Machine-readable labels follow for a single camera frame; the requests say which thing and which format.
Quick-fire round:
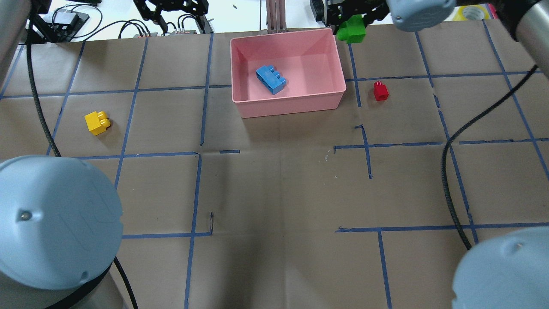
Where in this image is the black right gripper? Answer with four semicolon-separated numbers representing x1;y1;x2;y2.
324;0;390;27

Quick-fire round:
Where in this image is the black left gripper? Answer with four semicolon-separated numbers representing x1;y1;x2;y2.
133;0;209;34

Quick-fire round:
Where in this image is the green toy block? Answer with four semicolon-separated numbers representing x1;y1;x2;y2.
336;15;366;44

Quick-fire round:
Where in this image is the red toy block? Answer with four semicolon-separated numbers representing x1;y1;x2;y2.
373;81;389;102

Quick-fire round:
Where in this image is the blue toy block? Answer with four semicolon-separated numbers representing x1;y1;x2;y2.
256;65;287;95

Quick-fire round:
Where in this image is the yellow toy block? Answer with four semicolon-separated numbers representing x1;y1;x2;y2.
84;111;112;136

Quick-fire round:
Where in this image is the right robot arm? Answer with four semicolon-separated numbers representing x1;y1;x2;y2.
322;0;548;309

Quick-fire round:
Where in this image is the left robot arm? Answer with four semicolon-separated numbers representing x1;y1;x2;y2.
1;39;139;309

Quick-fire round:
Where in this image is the pink plastic box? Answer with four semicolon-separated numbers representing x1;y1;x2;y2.
230;29;347;118

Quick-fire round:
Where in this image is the black power adapter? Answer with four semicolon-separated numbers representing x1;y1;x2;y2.
309;0;325;23

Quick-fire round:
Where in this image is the yellow tape roll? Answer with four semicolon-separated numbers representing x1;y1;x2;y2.
452;5;491;21

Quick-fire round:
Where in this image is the aluminium frame post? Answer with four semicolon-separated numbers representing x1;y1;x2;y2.
266;0;288;34

